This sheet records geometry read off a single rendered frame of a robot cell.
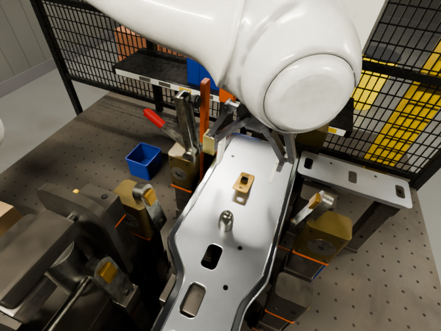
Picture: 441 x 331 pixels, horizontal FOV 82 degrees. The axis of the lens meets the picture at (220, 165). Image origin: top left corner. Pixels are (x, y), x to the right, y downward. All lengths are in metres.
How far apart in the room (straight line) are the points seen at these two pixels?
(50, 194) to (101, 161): 0.76
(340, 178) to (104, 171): 0.88
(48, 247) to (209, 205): 0.34
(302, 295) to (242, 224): 0.18
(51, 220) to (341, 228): 0.51
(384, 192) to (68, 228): 0.71
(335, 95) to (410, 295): 0.89
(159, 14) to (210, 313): 0.45
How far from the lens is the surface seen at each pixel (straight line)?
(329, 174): 0.75
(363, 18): 0.99
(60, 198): 0.43
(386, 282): 1.02
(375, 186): 0.79
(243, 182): 0.63
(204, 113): 0.66
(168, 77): 1.02
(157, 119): 0.62
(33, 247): 0.40
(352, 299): 0.94
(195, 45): 0.26
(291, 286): 0.56
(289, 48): 0.20
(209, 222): 0.58
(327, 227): 0.58
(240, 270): 0.54
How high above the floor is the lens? 1.49
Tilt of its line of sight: 46 degrees down
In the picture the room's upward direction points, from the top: 5 degrees clockwise
